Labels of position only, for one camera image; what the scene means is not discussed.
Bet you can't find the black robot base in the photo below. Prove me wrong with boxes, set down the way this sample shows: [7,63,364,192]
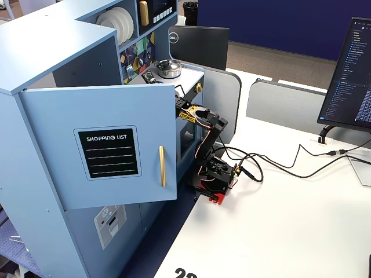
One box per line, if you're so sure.
[187,158,240,195]

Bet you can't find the yellow black gripper body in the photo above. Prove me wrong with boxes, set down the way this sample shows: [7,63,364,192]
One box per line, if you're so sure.
[179,104,209,124]

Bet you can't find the thin black USB cable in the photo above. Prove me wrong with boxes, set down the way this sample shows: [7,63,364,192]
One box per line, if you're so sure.
[213,143,371,169]

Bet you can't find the blue shopping list cabinet door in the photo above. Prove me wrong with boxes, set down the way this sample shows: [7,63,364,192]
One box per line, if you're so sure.
[17,83,178,211]

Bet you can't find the black Dell monitor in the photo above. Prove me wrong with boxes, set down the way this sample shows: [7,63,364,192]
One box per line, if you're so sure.
[168,25,230,72]

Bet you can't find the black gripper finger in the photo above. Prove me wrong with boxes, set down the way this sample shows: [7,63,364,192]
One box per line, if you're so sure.
[174,91,190,114]

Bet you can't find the dark blue office partition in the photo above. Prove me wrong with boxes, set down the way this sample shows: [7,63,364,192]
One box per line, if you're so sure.
[197,0,371,61]

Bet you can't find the gray desk divider panel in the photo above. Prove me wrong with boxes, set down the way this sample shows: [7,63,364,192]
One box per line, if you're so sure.
[202,68,243,145]
[245,78,328,137]

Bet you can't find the straight gold door handle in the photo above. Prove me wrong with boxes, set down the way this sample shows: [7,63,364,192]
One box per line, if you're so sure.
[158,145,167,188]

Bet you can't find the black number sticker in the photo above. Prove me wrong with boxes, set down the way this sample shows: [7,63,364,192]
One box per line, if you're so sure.
[174,268,198,278]

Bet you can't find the light blue toy kitchen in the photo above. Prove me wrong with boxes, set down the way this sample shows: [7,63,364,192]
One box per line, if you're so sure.
[0,0,206,278]

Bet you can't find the gray flat stand plate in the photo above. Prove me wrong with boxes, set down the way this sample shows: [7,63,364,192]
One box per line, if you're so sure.
[349,156,371,186]

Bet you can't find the monitor showing code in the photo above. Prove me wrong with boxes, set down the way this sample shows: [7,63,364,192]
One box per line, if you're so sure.
[317,16,371,130]

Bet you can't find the thick black power cable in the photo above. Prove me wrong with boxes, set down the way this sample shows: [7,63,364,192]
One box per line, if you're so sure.
[236,152,371,184]

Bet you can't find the white toy plate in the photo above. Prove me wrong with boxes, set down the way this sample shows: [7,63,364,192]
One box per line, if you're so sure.
[115,6,134,43]
[104,8,129,46]
[96,10,120,45]

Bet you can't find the red table clamp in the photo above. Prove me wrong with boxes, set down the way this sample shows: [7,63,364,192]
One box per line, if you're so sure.
[208,179,238,207]

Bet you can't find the black camera cable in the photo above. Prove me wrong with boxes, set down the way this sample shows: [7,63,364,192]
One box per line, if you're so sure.
[175,85,194,104]

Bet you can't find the gray metal toy pot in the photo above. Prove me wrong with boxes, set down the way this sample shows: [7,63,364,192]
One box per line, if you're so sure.
[154,59,183,79]

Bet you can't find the black trash bin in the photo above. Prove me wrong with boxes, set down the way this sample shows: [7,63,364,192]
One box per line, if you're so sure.
[183,1,198,27]

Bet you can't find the small black device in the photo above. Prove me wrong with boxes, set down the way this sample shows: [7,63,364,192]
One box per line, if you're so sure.
[141,70,157,85]

